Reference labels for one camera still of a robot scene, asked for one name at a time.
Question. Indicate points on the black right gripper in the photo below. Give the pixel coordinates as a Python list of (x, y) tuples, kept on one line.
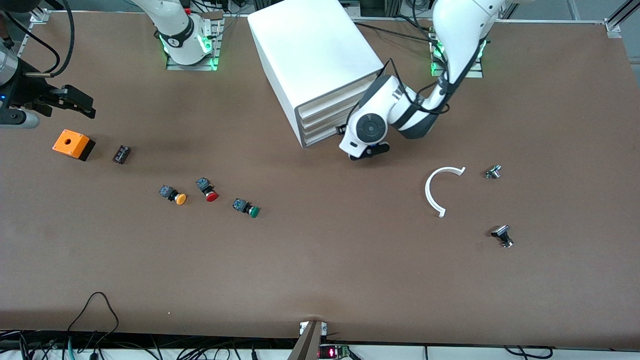
[(31, 91)]

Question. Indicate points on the device with red display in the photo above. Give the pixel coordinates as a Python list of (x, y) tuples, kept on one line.
[(332, 352)]

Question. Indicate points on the aluminium frame corner profile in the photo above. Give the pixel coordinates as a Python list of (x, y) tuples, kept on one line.
[(614, 26), (39, 16)]

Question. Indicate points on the white plastic drawer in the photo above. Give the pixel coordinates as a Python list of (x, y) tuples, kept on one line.
[(320, 133), (320, 104), (320, 118)]

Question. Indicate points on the orange box with black base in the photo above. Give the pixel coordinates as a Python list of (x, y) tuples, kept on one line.
[(70, 141)]

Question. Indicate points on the small black terminal block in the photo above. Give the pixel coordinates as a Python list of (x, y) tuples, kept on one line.
[(121, 154)]

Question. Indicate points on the green mushroom push button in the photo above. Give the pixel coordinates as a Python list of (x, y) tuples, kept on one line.
[(245, 206)]

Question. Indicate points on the brown camera mount strut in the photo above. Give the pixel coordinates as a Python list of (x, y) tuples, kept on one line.
[(306, 347)]

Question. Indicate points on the red mushroom push button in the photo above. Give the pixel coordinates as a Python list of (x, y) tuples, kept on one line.
[(207, 190)]

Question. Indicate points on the white semicircular plastic bracket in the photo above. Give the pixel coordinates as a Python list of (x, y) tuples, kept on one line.
[(427, 191)]

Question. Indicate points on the yellow mushroom push button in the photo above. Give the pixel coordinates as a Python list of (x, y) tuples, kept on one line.
[(172, 194)]

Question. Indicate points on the white drawer cabinet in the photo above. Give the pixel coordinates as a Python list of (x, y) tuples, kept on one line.
[(310, 45)]

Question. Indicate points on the chrome tee fitting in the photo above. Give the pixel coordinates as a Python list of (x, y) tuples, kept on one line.
[(493, 172)]

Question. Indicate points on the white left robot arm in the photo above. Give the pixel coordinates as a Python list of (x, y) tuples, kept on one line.
[(460, 30)]

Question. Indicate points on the black switch with grey cap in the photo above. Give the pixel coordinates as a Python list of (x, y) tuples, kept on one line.
[(501, 232)]

